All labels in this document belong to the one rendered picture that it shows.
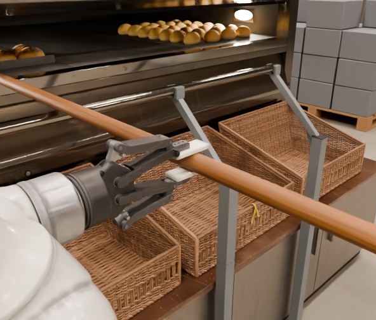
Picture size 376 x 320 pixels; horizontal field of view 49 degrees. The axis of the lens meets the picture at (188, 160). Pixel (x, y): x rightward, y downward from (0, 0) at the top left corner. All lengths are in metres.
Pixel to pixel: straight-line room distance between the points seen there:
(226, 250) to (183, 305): 0.21
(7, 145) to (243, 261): 0.85
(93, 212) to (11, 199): 0.10
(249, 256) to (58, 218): 1.06
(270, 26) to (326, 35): 2.41
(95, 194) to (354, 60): 4.21
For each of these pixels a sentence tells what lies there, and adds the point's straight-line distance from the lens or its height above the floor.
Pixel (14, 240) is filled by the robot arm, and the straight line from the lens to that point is 0.32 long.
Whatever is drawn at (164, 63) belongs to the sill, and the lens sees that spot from 1.66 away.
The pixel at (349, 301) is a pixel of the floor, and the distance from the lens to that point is 2.29.
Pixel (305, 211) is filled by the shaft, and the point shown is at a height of 1.20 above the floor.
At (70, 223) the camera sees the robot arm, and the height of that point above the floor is 1.20.
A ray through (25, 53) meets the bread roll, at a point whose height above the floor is 1.22.
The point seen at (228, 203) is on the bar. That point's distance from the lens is 1.16.
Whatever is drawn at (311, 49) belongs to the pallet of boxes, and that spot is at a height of 0.76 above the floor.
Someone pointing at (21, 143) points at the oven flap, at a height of 0.98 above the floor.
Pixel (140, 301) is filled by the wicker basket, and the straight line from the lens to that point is 1.24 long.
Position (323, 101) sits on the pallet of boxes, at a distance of 4.81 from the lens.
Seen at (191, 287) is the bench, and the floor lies 0.58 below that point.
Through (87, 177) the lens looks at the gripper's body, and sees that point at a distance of 0.52.
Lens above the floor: 1.46
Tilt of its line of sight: 24 degrees down
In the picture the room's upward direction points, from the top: straight up
